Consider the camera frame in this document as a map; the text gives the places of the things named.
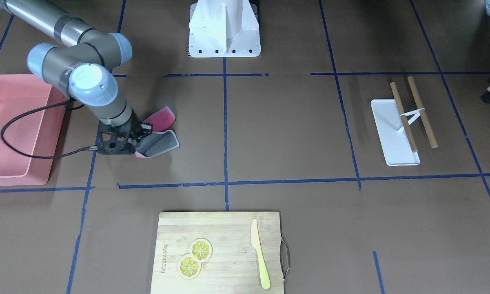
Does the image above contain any white pillar with base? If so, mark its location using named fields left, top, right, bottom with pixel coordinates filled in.
left=188, top=0, right=262, bottom=58

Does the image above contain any lemon slice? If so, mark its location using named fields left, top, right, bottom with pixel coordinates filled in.
left=177, top=254, right=202, bottom=279
left=189, top=238, right=213, bottom=263

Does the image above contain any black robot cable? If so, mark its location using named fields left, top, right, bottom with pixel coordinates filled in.
left=1, top=100, right=100, bottom=160

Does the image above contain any yellow plastic knife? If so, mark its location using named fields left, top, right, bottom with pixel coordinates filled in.
left=250, top=218, right=271, bottom=289

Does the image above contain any wooden rack rod one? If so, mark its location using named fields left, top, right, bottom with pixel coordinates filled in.
left=390, top=82, right=418, bottom=153

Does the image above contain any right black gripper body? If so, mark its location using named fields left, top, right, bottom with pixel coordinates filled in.
left=125, top=120, right=153, bottom=143

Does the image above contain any white towel rack tray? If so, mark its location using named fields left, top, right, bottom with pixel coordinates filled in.
left=370, top=99, right=420, bottom=166

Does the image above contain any bamboo cutting board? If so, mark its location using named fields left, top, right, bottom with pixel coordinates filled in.
left=150, top=212, right=286, bottom=294

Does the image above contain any pink plastic bin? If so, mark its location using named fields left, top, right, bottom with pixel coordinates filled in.
left=0, top=74, right=67, bottom=186

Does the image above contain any lemon slice far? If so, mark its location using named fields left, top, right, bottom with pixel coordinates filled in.
left=189, top=238, right=213, bottom=263

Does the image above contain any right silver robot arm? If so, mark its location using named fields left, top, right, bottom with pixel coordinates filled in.
left=0, top=0, right=152, bottom=141

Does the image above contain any lemon slice near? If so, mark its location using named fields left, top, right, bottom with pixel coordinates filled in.
left=177, top=254, right=202, bottom=279

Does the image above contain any wooden rack rod two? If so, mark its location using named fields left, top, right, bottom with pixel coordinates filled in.
left=407, top=75, right=439, bottom=148

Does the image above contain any pink grey cleaning cloth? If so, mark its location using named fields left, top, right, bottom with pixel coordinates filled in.
left=135, top=106, right=180, bottom=158

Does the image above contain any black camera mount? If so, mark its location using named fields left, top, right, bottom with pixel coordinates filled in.
left=96, top=122, right=135, bottom=156

